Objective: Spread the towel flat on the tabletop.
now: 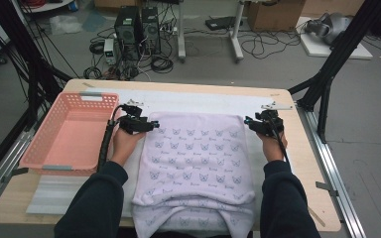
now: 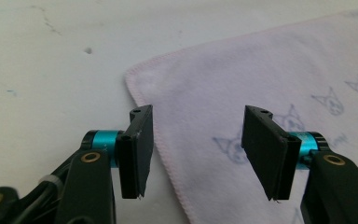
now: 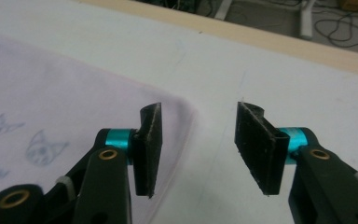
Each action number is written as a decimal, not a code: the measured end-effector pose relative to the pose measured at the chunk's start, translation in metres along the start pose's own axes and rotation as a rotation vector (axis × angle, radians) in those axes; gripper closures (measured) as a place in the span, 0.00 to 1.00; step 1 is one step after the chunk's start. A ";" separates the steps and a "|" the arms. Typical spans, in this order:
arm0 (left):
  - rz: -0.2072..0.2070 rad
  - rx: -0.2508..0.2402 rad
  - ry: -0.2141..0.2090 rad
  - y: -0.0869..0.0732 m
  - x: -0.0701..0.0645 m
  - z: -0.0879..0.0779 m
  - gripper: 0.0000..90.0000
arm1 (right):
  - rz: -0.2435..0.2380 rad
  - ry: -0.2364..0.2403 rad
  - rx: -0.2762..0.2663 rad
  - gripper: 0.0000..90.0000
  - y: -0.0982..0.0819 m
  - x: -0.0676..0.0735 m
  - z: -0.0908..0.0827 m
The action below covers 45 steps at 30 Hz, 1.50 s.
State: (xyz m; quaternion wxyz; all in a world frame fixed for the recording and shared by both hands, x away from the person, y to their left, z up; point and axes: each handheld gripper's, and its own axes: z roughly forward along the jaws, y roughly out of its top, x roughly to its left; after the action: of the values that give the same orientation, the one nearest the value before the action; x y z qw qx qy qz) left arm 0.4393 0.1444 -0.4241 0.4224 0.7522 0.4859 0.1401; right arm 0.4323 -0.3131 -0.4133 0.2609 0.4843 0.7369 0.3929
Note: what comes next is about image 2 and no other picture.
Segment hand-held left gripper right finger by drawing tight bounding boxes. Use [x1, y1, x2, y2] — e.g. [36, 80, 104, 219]
[241, 105, 329, 202]

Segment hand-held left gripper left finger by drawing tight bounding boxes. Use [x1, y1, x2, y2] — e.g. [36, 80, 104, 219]
[81, 104, 155, 200]

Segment lilac printed towel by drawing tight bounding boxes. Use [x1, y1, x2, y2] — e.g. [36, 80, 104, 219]
[123, 7, 358, 224]

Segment white foam mat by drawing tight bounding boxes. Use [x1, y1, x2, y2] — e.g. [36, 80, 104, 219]
[0, 0, 358, 224]

